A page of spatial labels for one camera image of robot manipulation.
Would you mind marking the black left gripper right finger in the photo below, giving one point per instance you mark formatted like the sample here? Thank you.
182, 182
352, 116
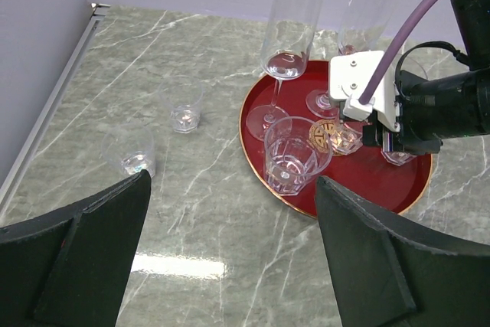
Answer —
387, 270

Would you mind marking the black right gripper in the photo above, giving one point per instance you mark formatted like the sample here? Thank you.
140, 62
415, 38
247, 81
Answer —
434, 110

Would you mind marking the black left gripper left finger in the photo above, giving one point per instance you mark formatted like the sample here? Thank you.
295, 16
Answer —
70, 266

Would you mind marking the small clear shot glass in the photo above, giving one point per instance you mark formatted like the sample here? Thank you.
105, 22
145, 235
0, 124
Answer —
130, 148
346, 138
182, 98
397, 158

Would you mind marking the tall clear champagne flute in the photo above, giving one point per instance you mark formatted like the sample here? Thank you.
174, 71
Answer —
362, 24

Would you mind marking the clear faceted tumbler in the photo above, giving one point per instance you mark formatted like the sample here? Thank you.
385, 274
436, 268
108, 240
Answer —
297, 150
414, 67

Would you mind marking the clear stemmed wine glass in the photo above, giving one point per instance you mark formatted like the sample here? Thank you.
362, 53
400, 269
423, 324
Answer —
284, 55

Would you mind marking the red round lacquer tray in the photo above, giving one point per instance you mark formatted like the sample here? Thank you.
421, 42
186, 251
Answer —
365, 172

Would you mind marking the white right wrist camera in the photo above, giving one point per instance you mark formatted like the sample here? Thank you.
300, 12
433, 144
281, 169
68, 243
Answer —
348, 77

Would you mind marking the aluminium extrusion rail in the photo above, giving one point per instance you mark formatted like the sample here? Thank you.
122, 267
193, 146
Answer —
18, 170

